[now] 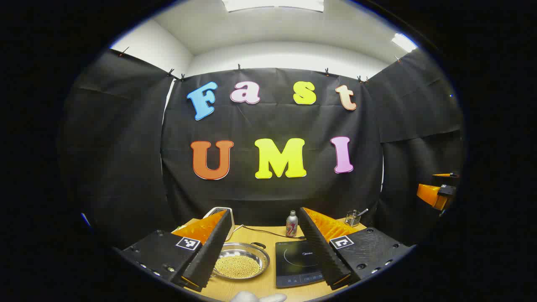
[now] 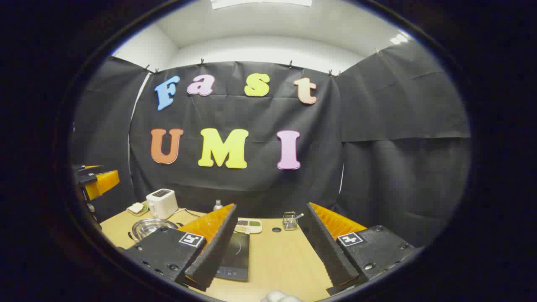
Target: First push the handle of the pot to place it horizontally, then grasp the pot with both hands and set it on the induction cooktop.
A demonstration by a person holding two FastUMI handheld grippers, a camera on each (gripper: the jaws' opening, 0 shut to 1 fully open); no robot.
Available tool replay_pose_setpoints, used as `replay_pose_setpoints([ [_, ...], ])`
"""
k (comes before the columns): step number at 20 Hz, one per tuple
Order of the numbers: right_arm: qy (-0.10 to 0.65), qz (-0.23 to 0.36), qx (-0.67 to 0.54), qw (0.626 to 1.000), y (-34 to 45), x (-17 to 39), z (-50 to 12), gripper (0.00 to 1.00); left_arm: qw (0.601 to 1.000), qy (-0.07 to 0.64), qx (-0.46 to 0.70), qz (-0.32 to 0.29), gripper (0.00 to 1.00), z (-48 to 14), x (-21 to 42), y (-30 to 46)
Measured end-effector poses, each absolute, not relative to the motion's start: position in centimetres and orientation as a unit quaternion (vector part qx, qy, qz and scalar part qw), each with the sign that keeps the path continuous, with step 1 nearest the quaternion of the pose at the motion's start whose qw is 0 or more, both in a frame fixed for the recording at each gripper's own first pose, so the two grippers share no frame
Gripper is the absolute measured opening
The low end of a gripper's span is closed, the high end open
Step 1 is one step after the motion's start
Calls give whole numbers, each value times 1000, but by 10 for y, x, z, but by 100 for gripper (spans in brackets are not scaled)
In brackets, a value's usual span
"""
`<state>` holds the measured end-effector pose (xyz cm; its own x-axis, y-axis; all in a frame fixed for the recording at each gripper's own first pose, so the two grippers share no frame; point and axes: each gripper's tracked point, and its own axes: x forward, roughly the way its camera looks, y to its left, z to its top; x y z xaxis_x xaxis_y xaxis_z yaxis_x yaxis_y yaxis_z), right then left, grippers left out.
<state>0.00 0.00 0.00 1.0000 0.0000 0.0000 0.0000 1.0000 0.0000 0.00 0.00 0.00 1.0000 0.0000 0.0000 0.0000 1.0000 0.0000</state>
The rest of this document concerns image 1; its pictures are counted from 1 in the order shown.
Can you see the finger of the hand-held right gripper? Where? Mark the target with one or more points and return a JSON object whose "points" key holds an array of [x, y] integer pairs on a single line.
{"points": [[449, 175], [430, 193]]}

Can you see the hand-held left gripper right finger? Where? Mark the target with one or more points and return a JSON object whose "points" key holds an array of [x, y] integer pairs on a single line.
{"points": [[321, 251]]}

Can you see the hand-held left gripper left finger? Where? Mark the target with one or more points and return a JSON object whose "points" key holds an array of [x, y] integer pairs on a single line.
{"points": [[212, 251]]}

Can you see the black induction cooktop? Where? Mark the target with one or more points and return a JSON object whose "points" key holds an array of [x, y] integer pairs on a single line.
{"points": [[298, 260]]}

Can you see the stainless steel pot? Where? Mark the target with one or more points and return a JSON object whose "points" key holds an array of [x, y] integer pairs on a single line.
{"points": [[256, 251]]}

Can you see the pile of soybeans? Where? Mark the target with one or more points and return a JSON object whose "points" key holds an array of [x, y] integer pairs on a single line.
{"points": [[237, 267]]}

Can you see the silver printed drink bottle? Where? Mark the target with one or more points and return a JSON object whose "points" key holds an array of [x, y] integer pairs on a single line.
{"points": [[292, 224]]}

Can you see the white toaster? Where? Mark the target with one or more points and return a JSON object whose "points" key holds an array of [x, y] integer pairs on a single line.
{"points": [[216, 211]]}

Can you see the small metal utensil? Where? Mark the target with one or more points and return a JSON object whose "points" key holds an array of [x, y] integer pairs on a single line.
{"points": [[362, 212]]}

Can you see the white rounded object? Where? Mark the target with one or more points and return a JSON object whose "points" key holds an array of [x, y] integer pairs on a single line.
{"points": [[256, 297]]}

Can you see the ceiling light panel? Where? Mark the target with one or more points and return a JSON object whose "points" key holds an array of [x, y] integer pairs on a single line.
{"points": [[272, 4], [403, 42]]}

